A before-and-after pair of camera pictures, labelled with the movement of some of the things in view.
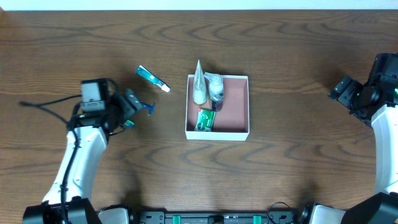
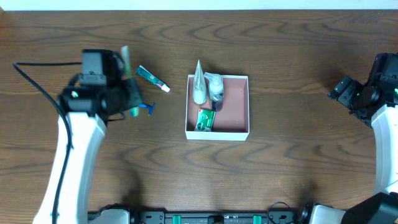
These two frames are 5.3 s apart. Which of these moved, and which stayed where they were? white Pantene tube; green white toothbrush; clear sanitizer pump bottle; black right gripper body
Moved: green white toothbrush
Stayed: white Pantene tube; black right gripper body; clear sanitizer pump bottle
